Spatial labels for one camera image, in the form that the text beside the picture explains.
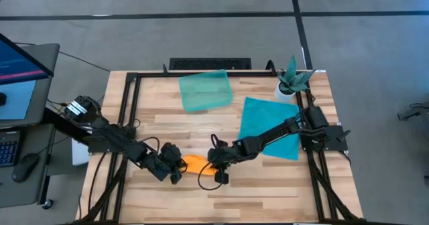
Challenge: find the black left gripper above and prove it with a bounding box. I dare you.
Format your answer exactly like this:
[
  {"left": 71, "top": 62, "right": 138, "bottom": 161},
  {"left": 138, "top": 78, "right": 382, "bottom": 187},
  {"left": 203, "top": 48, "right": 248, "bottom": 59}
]
[{"left": 143, "top": 152, "right": 188, "bottom": 185}]

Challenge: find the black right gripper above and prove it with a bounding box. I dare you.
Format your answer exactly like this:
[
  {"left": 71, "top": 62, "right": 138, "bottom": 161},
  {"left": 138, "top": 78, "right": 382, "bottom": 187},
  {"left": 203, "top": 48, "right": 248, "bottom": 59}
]
[{"left": 206, "top": 142, "right": 248, "bottom": 186}]

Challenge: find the orange microfiber towel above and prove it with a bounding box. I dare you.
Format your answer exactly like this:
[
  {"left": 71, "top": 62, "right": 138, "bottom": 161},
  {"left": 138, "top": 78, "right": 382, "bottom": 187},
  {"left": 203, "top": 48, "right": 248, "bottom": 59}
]
[{"left": 180, "top": 154, "right": 218, "bottom": 177}]

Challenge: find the teal microfiber towel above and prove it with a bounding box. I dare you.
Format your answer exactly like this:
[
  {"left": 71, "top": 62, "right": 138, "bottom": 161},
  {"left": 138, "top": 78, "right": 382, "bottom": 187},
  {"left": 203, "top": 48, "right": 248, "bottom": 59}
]
[{"left": 237, "top": 96, "right": 302, "bottom": 161}]

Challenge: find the translucent teal plastic basket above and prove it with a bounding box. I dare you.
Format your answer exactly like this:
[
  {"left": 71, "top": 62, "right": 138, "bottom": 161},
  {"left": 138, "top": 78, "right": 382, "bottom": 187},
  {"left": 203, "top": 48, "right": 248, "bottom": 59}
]
[{"left": 178, "top": 69, "right": 235, "bottom": 113}]

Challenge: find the white box under table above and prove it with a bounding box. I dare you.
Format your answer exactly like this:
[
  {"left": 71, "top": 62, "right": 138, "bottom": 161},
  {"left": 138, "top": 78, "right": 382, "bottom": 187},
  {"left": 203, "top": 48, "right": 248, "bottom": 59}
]
[{"left": 71, "top": 143, "right": 90, "bottom": 166}]

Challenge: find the green plant in white pot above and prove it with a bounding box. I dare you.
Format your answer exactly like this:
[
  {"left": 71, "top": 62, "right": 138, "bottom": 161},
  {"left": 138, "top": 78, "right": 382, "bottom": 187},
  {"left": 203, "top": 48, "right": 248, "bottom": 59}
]
[{"left": 273, "top": 54, "right": 316, "bottom": 103}]

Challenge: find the grey computer desk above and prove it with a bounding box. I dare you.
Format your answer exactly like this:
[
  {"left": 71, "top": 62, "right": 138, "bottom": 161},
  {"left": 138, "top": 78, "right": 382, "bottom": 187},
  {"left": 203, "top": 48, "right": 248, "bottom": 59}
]
[{"left": 0, "top": 123, "right": 56, "bottom": 209}]

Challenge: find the black computer mouse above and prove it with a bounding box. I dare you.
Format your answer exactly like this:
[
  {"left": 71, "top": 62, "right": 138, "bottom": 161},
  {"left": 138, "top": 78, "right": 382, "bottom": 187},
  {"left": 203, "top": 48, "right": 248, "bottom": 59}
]
[{"left": 11, "top": 153, "right": 40, "bottom": 184}]

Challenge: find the grey framed display screen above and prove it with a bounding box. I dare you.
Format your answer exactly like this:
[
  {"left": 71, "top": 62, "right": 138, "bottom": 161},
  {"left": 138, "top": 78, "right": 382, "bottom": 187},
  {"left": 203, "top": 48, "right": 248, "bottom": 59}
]
[{"left": 0, "top": 43, "right": 60, "bottom": 129}]

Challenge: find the black computer keyboard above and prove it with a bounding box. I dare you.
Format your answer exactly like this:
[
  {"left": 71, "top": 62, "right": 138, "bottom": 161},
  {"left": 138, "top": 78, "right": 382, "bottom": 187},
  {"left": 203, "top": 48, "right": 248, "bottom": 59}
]
[{"left": 0, "top": 130, "right": 21, "bottom": 168}]

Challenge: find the black edged computer monitor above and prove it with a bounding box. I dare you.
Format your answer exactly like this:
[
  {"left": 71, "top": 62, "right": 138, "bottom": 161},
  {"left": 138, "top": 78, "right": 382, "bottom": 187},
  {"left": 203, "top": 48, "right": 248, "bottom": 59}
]
[{"left": 0, "top": 32, "right": 55, "bottom": 86}]

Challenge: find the black chair base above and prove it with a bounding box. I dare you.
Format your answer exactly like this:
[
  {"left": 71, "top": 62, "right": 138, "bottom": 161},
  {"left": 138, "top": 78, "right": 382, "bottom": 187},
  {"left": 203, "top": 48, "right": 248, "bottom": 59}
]
[{"left": 397, "top": 101, "right": 429, "bottom": 122}]

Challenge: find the black metal table frame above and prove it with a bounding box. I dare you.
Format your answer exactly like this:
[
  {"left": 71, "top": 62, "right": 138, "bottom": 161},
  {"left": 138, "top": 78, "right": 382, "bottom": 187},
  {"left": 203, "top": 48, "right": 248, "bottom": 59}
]
[{"left": 75, "top": 69, "right": 369, "bottom": 225}]

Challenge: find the thin black floor cable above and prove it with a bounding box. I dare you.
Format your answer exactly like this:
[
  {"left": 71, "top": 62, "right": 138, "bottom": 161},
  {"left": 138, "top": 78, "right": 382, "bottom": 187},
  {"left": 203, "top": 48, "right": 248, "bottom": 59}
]
[{"left": 15, "top": 42, "right": 111, "bottom": 73}]

